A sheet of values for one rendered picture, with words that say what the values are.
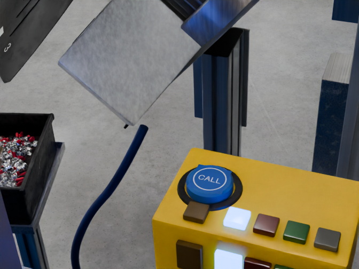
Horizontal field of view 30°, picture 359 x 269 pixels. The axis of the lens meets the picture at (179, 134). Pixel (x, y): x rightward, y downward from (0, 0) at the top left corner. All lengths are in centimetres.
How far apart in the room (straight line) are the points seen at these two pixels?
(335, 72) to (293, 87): 145
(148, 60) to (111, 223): 121
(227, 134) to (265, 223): 61
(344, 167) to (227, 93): 22
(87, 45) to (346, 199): 44
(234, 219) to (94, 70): 40
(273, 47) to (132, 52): 198
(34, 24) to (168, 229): 54
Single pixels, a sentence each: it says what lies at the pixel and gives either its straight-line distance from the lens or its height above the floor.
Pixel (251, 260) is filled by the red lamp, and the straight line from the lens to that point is 54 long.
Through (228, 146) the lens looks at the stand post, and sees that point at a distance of 115.
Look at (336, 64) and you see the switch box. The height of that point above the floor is 84.
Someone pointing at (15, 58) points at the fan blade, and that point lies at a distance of 102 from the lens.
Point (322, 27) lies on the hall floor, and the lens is 300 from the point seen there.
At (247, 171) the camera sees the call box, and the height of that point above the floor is 107.
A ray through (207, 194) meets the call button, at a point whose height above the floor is 108.
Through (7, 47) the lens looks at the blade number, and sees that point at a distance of 105.
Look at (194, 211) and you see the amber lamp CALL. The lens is 54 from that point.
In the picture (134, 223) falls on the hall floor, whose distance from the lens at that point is 205.
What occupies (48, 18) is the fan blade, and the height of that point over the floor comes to 100.
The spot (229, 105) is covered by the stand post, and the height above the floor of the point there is 81.
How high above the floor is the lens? 146
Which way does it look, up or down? 38 degrees down
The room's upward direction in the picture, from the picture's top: 3 degrees counter-clockwise
